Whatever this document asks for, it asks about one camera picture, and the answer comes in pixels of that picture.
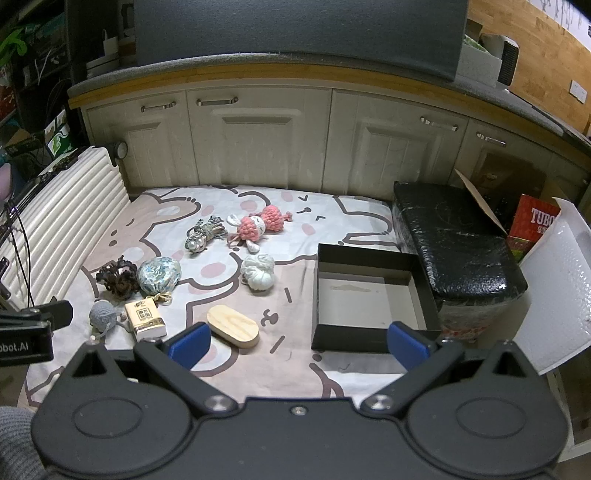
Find red carton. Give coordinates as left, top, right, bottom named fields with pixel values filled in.
left=505, top=194, right=561, bottom=264

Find pink crochet doll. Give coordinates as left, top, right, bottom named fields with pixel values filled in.
left=227, top=205, right=294, bottom=252

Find white storage box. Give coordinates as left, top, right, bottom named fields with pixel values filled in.
left=85, top=30, right=137, bottom=77

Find oval wooden block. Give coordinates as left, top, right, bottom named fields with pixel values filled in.
left=206, top=305, right=260, bottom=350

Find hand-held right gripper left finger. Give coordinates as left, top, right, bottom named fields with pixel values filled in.
left=65, top=322, right=240, bottom=418

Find blue floral fabric pouch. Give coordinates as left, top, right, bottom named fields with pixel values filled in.
left=137, top=257, right=182, bottom=305

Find dark grey back cushion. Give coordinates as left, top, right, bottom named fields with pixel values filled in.
left=65, top=0, right=469, bottom=84

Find bear print blanket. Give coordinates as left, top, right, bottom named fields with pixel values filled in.
left=23, top=185, right=407, bottom=411

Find brown cardboard box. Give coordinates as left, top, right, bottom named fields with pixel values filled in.
left=455, top=152, right=555, bottom=238

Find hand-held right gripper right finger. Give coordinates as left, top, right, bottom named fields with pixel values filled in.
left=359, top=322, right=542, bottom=418

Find white yarn ball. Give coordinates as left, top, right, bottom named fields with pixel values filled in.
left=240, top=253, right=276, bottom=291

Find beige tissue packet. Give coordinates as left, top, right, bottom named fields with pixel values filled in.
left=124, top=298, right=167, bottom=342

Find green printed carton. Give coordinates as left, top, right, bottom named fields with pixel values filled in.
left=44, top=110, right=75, bottom=158

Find dark brown scrunchie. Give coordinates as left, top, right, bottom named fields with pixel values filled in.
left=95, top=256, right=140, bottom=298

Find white heater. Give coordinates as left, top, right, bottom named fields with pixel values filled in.
left=480, top=34, right=520, bottom=88

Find white open box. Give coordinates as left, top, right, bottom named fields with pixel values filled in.
left=457, top=32, right=504, bottom=84

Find black cables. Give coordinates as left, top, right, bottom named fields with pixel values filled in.
left=0, top=198, right=38, bottom=308

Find grey tassel rope toy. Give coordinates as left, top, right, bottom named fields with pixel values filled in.
left=186, top=215, right=228, bottom=254

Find black box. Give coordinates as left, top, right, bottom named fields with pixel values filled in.
left=311, top=243, right=441, bottom=354

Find grey knitted mouse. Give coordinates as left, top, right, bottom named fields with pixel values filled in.
left=89, top=300, right=127, bottom=344

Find cream cabinet door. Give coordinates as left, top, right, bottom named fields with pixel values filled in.
left=85, top=90, right=199, bottom=190
left=187, top=88, right=333, bottom=192
left=457, top=120, right=587, bottom=204
left=330, top=90, right=469, bottom=199

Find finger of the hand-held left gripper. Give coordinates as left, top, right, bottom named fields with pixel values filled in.
left=0, top=300, right=74, bottom=330

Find black wrapped package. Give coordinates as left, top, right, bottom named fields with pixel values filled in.
left=392, top=181, right=529, bottom=342

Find grey knit clothing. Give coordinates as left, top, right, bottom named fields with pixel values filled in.
left=0, top=406, right=47, bottom=480

